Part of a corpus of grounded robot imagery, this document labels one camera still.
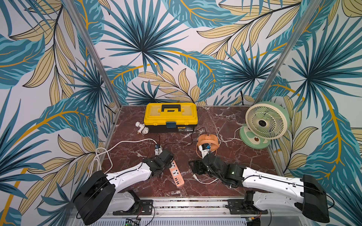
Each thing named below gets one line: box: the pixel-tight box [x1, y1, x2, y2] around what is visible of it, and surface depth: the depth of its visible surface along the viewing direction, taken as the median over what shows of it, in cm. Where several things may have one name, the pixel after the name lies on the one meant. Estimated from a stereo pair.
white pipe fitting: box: [135, 121, 150, 135], surface depth 104 cm
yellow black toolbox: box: [143, 102, 199, 134], surface depth 94 cm
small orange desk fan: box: [197, 133, 220, 153], surface depth 87 cm
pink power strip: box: [168, 160, 185, 187], surface depth 83 cm
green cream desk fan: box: [239, 101, 291, 150], surface depth 83 cm
